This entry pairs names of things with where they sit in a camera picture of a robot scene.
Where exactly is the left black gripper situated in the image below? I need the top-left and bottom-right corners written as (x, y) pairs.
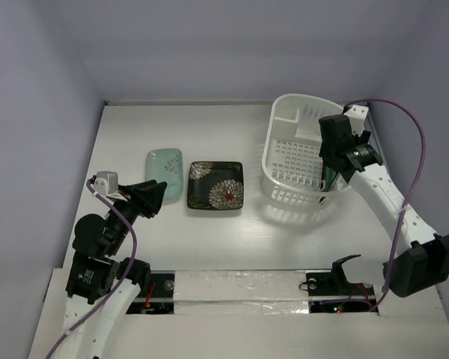
top-left (106, 178), bottom-right (167, 253)

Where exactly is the light green speckled plate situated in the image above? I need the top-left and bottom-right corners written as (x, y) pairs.
top-left (145, 148), bottom-right (184, 204)

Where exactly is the black plain plate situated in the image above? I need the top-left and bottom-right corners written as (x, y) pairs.
top-left (320, 165), bottom-right (340, 194)

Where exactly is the black floral plate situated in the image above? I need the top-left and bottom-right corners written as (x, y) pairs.
top-left (186, 161), bottom-right (244, 211)

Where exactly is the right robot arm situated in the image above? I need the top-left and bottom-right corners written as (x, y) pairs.
top-left (319, 114), bottom-right (449, 298)

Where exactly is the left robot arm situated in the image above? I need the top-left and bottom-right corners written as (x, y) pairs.
top-left (47, 172), bottom-right (167, 358)

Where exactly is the white plastic dish rack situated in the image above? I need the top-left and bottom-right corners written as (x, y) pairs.
top-left (262, 93), bottom-right (349, 206)

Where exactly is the foil covered front board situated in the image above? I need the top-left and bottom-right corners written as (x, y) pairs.
top-left (28, 265), bottom-right (449, 359)

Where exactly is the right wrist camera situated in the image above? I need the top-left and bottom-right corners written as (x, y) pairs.
top-left (343, 105), bottom-right (369, 135)

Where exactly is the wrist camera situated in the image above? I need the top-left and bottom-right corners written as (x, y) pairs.
top-left (91, 171), bottom-right (119, 197)
top-left (343, 105), bottom-right (369, 135)

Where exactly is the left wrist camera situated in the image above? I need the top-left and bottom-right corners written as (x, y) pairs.
top-left (91, 171), bottom-right (119, 197)

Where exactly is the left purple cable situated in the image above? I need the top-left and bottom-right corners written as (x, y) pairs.
top-left (44, 181), bottom-right (138, 359)

